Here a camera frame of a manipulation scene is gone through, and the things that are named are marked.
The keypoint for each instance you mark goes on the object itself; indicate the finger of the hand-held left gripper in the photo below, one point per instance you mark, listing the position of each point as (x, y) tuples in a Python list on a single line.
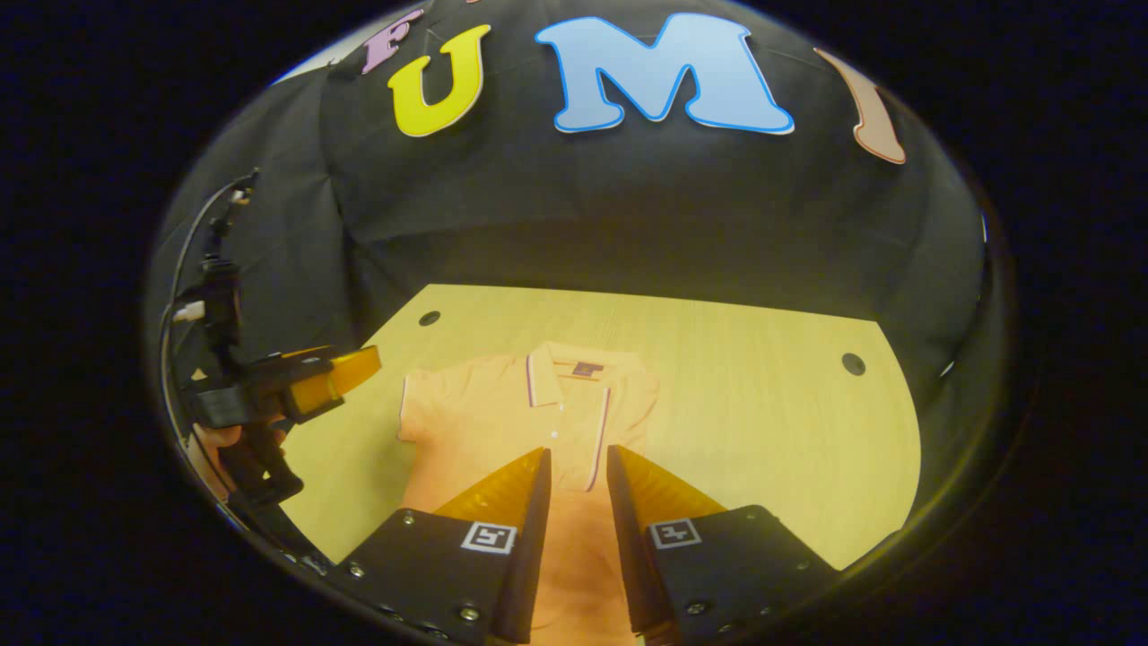
[(345, 372)]

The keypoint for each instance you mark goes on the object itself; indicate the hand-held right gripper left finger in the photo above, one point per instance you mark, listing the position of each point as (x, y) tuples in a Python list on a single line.
[(529, 556)]

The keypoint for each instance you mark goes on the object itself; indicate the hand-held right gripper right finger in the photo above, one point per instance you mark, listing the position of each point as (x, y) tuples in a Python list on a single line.
[(632, 556)]

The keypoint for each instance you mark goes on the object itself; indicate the orange T-shirt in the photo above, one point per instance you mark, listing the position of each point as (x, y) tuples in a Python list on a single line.
[(466, 422)]

